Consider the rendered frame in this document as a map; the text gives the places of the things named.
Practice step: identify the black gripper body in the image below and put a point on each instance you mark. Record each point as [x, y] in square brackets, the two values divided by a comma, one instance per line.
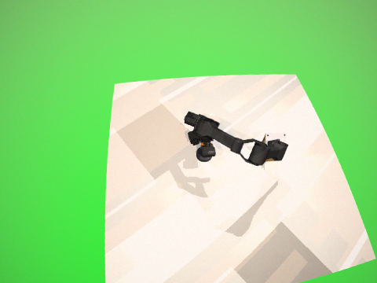
[208, 150]

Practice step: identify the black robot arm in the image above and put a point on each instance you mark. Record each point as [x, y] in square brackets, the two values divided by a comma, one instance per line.
[207, 127]

